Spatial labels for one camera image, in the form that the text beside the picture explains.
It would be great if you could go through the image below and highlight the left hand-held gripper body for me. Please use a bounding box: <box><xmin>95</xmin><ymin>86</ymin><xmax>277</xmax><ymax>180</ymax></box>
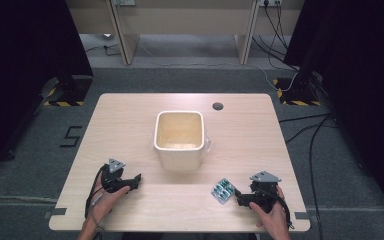
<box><xmin>100</xmin><ymin>158</ymin><xmax>130</xmax><ymax>195</ymax></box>

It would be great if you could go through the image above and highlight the black curtain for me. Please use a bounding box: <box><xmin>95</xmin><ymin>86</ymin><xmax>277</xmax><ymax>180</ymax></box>
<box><xmin>0</xmin><ymin>0</ymin><xmax>95</xmax><ymax>179</ymax></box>
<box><xmin>282</xmin><ymin>0</ymin><xmax>384</xmax><ymax>228</ymax></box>

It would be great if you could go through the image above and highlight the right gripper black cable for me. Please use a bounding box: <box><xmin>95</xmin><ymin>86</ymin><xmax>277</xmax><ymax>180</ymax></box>
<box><xmin>275</xmin><ymin>192</ymin><xmax>296</xmax><ymax>231</ymax></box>

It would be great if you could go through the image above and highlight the person's left hand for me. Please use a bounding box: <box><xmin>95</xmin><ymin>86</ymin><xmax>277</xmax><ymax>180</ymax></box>
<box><xmin>87</xmin><ymin>184</ymin><xmax>132</xmax><ymax>224</ymax></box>

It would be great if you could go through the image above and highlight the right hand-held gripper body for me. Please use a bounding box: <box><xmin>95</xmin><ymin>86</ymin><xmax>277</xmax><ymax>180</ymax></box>
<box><xmin>249</xmin><ymin>170</ymin><xmax>283</xmax><ymax>215</ymax></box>

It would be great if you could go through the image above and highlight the white plastic waste bin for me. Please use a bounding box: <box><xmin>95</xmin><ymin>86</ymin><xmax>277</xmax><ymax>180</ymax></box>
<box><xmin>153</xmin><ymin>110</ymin><xmax>213</xmax><ymax>173</ymax></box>

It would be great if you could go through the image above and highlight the green pill blister pack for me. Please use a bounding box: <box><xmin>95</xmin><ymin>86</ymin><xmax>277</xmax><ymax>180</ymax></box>
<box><xmin>210</xmin><ymin>177</ymin><xmax>236</xmax><ymax>205</ymax></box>

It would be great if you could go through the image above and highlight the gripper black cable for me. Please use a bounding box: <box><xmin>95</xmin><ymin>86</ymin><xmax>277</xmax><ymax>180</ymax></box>
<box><xmin>275</xmin><ymin>192</ymin><xmax>296</xmax><ymax>231</ymax></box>
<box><xmin>84</xmin><ymin>164</ymin><xmax>110</xmax><ymax>220</ymax></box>

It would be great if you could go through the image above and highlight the white floor cable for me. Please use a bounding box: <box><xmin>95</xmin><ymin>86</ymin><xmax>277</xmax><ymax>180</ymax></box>
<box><xmin>252</xmin><ymin>62</ymin><xmax>300</xmax><ymax>93</ymax></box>

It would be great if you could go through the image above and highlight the beige wooden desk frame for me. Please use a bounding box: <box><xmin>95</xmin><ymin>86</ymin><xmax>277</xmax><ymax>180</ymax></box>
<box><xmin>105</xmin><ymin>0</ymin><xmax>261</xmax><ymax>66</ymax></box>

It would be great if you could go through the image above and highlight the black stand base hazard tape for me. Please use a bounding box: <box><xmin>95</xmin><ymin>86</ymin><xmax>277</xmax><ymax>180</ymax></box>
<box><xmin>272</xmin><ymin>71</ymin><xmax>323</xmax><ymax>107</ymax></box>
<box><xmin>42</xmin><ymin>74</ymin><xmax>95</xmax><ymax>108</ymax></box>

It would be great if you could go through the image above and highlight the person's right hand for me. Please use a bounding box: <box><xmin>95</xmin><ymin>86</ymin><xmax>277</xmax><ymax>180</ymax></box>
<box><xmin>248</xmin><ymin>185</ymin><xmax>291</xmax><ymax>235</ymax></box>

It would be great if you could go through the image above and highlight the thin black cable with plug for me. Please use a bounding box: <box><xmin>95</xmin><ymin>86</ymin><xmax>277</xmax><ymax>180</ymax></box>
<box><xmin>85</xmin><ymin>42</ymin><xmax>122</xmax><ymax>57</ymax></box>

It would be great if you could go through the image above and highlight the black hanging cables bundle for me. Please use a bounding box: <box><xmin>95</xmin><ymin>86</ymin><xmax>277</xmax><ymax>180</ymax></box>
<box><xmin>251</xmin><ymin>2</ymin><xmax>299</xmax><ymax>72</ymax></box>

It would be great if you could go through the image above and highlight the white wall socket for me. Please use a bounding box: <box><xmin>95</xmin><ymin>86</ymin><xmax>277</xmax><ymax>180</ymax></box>
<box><xmin>258</xmin><ymin>0</ymin><xmax>283</xmax><ymax>8</ymax></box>

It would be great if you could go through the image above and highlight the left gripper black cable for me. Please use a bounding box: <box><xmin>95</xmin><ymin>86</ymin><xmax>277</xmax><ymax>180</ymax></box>
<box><xmin>84</xmin><ymin>164</ymin><xmax>110</xmax><ymax>220</ymax></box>

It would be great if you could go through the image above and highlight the long black floor cable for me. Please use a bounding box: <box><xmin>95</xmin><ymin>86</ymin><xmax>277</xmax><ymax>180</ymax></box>
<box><xmin>307</xmin><ymin>114</ymin><xmax>334</xmax><ymax>240</ymax></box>

